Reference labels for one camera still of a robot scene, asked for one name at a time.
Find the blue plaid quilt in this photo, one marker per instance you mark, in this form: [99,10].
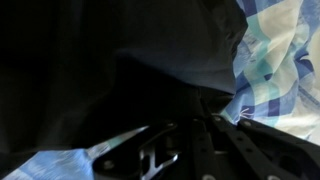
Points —
[276,66]

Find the black coat with white badge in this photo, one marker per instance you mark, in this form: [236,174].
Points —
[100,66]

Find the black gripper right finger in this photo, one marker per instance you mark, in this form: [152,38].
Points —
[253,150]

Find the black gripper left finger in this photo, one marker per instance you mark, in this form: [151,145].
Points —
[133,156]

